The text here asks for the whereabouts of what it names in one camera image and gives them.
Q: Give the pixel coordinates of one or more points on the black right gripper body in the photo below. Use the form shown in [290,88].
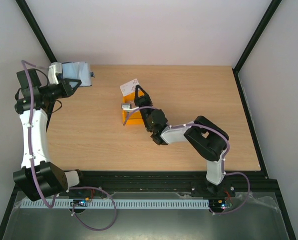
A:
[143,101]

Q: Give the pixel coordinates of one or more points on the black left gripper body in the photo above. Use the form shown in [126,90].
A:
[61,94]

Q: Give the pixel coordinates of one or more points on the blue card holder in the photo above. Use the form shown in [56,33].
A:
[78,71]

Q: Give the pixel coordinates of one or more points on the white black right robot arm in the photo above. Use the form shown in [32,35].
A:
[210,142]

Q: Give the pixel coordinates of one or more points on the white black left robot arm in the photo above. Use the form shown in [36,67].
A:
[38,176]

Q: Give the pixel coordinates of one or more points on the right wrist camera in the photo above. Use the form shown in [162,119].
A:
[127,107]

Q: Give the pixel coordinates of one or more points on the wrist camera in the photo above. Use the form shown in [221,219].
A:
[53,71]
[127,107]

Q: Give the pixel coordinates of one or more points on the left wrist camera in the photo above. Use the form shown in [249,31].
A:
[53,71]

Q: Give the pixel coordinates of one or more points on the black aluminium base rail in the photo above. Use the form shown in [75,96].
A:
[162,181]

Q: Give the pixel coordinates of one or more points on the white slotted cable duct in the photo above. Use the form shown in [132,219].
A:
[138,204]

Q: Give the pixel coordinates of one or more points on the black left frame post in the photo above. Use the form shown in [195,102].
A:
[28,15]

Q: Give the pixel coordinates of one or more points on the black frame post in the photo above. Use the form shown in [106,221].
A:
[28,15]
[270,11]

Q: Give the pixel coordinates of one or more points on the black right frame post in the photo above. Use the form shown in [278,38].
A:
[270,11]

